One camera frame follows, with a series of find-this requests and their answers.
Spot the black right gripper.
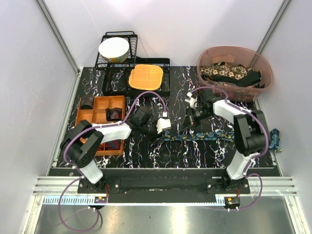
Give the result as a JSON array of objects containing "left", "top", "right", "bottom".
[{"left": 180, "top": 106, "right": 213, "bottom": 132}]

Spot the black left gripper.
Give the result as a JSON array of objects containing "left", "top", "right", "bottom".
[{"left": 140, "top": 118, "right": 165, "bottom": 144}]

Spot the blue floral patterned tie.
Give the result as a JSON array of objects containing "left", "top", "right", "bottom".
[{"left": 163, "top": 129, "right": 282, "bottom": 153}]

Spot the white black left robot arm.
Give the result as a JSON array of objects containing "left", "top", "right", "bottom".
[{"left": 60, "top": 109, "right": 162, "bottom": 193}]

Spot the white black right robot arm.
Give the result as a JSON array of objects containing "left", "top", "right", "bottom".
[{"left": 181, "top": 91, "right": 271, "bottom": 193}]

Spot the pile of patterned ties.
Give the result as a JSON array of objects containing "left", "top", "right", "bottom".
[{"left": 199, "top": 62, "right": 265, "bottom": 88}]

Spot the maroon dark green rolled tie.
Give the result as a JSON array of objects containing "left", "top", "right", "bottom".
[{"left": 105, "top": 108, "right": 122, "bottom": 121}]

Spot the maroon blue striped rolled tie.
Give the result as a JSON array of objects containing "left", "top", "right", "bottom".
[{"left": 104, "top": 140, "right": 121, "bottom": 151}]

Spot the orange woven mat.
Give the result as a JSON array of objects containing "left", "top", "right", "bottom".
[{"left": 128, "top": 64, "right": 164, "bottom": 91}]

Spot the wooden compartment organizer box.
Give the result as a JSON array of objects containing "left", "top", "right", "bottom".
[{"left": 75, "top": 96, "right": 125, "bottom": 156}]

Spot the pink translucent plastic tub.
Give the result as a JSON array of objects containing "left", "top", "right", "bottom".
[{"left": 196, "top": 46, "right": 273, "bottom": 102}]

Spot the dark blue patterned rolled tie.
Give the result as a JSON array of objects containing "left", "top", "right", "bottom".
[{"left": 80, "top": 96, "right": 94, "bottom": 110}]

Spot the white ceramic bowl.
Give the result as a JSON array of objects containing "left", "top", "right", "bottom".
[{"left": 98, "top": 37, "right": 130, "bottom": 63}]

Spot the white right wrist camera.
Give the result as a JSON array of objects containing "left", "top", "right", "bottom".
[{"left": 185, "top": 92, "right": 198, "bottom": 109}]

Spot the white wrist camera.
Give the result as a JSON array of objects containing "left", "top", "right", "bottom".
[
  {"left": 185, "top": 92, "right": 198, "bottom": 109},
  {"left": 156, "top": 118, "right": 171, "bottom": 134}
]

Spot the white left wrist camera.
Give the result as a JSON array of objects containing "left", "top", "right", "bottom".
[{"left": 156, "top": 118, "right": 171, "bottom": 134}]

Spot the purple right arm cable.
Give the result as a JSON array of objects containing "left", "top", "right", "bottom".
[{"left": 190, "top": 86, "right": 269, "bottom": 212}]

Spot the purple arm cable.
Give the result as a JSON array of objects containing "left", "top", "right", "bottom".
[
  {"left": 57, "top": 91, "right": 169, "bottom": 232},
  {"left": 190, "top": 86, "right": 269, "bottom": 212}
]

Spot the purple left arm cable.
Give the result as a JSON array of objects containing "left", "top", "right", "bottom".
[{"left": 57, "top": 91, "right": 169, "bottom": 232}]

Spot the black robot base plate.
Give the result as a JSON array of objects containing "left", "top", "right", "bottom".
[{"left": 78, "top": 177, "right": 250, "bottom": 195}]

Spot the black wire dish rack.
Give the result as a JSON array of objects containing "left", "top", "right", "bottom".
[{"left": 94, "top": 30, "right": 171, "bottom": 98}]

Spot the aluminium frame rail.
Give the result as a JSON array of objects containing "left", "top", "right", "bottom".
[{"left": 33, "top": 176, "right": 297, "bottom": 196}]

